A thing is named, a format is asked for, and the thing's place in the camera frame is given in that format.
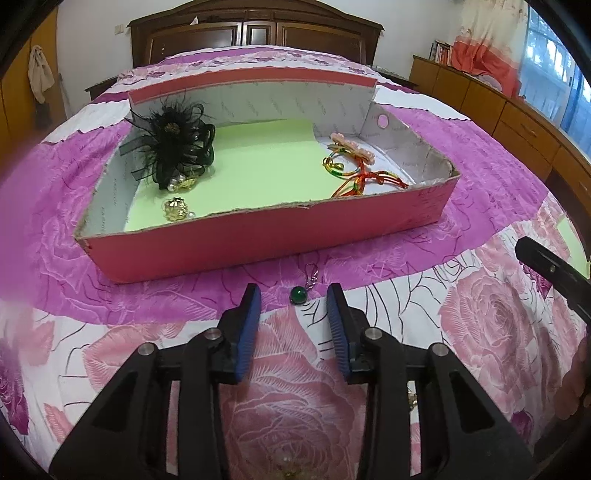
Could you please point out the dark wooden headboard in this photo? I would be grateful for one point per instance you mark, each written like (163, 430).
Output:
(258, 32)

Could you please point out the window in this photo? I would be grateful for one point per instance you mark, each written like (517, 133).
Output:
(558, 78)

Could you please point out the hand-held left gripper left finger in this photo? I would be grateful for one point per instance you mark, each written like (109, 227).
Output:
(244, 339)

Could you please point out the gold flower brooch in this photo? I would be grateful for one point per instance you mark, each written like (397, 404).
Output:
(177, 210)

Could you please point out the wooden wardrobe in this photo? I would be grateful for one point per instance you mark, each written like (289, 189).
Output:
(14, 101)

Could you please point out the pink flower hair clip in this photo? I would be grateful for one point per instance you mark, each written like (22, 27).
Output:
(355, 148)

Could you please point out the floral orange curtain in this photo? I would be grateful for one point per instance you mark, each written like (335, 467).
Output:
(485, 50)

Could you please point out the light green paper sheet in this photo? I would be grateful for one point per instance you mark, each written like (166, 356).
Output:
(258, 161)

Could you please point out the hanging beige cloth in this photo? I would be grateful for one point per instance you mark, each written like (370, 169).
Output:
(40, 74)

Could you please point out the green bead gold flower earring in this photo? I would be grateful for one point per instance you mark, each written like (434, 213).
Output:
(410, 399)

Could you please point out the black feather hair clip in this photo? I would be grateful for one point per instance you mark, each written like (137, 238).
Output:
(171, 134)

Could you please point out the low wooden cabinet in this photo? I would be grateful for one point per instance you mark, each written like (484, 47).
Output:
(498, 110)

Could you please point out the pink cardboard box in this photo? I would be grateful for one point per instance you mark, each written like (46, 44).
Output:
(258, 242)

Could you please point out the pearl gold bead earring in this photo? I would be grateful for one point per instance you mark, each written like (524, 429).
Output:
(292, 470)

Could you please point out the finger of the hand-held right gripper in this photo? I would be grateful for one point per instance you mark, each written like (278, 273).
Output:
(554, 270)

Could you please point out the row of books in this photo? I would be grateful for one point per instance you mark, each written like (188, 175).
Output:
(441, 53)

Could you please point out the hanging dark bag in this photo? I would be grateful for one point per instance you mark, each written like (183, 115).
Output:
(42, 114)

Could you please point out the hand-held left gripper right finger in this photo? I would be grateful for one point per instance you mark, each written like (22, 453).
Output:
(340, 339)

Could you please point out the light green paper piece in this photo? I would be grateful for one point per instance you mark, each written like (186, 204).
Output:
(570, 235)

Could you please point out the green bead pendant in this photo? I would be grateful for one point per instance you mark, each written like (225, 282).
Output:
(298, 295)

